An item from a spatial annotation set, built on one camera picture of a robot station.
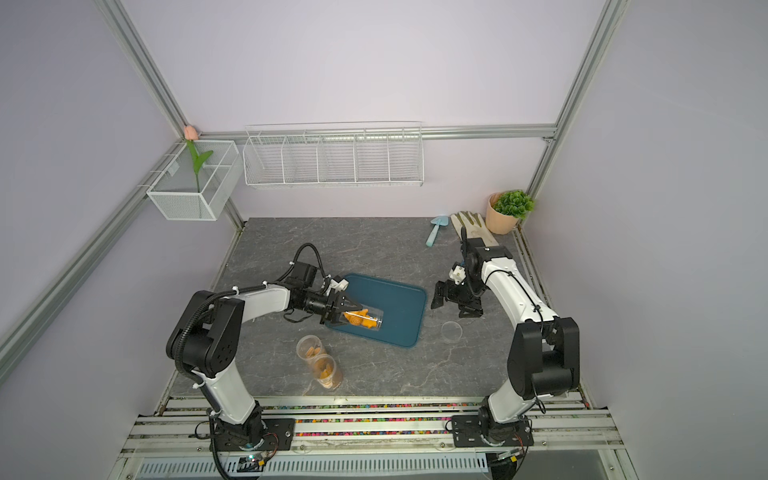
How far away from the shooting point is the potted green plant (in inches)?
42.2

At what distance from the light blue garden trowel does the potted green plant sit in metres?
0.17

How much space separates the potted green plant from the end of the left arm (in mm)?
628

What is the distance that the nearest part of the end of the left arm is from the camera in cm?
81

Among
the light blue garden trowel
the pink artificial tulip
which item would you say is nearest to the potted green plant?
the light blue garden trowel

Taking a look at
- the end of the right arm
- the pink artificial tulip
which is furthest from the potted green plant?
the pink artificial tulip

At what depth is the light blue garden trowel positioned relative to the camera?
45.4 inches

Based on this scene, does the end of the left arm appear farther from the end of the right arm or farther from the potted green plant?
the potted green plant

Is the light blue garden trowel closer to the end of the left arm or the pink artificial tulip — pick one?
the end of the left arm

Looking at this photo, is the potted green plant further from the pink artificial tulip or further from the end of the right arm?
the pink artificial tulip

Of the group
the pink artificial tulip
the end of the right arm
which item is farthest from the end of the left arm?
the pink artificial tulip

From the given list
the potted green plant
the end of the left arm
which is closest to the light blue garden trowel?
the potted green plant

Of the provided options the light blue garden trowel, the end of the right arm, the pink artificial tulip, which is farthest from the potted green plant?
the pink artificial tulip

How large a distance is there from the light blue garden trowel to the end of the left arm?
43 cm

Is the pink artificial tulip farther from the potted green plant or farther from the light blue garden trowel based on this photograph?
the potted green plant
